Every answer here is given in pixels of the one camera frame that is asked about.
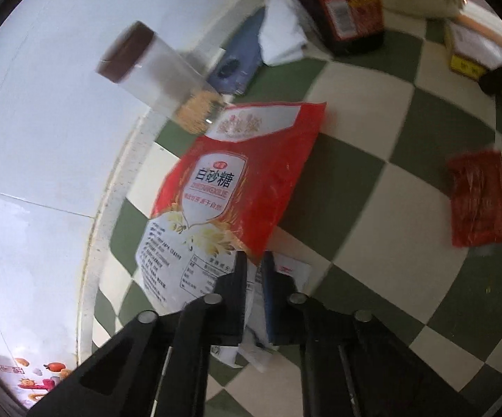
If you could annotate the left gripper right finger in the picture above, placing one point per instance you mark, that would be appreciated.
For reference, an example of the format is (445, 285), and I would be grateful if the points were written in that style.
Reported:
(283, 318)

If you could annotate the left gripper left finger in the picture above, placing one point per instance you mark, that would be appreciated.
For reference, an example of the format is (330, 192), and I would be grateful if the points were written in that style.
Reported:
(228, 316)

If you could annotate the white printed sachet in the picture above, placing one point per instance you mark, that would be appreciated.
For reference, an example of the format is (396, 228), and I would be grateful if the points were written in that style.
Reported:
(255, 346)

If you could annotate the pink brown box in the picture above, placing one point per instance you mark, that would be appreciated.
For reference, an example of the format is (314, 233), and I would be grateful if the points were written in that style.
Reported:
(481, 19)

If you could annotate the red white sugar bag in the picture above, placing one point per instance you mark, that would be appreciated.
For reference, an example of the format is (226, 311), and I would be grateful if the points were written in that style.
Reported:
(225, 194)

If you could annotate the small red packet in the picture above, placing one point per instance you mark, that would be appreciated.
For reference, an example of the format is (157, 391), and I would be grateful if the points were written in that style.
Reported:
(476, 198)

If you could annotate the yellow flat box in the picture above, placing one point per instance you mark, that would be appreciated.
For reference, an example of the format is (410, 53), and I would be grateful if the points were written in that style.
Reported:
(471, 54)

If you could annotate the green white checkered tablecloth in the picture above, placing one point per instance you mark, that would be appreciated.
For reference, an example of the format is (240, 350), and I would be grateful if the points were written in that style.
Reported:
(371, 215)

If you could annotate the brown sauce bottle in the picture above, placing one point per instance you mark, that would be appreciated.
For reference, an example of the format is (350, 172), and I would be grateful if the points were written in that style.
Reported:
(348, 27)

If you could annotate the blue pouch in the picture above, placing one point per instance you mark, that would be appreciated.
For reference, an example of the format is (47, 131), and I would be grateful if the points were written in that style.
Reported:
(241, 58)

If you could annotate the clear jar brown lid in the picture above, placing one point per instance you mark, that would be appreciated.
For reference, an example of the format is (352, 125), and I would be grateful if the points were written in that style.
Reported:
(149, 69)

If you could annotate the colourful wall stickers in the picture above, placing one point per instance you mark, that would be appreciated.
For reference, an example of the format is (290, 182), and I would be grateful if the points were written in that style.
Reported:
(29, 382)

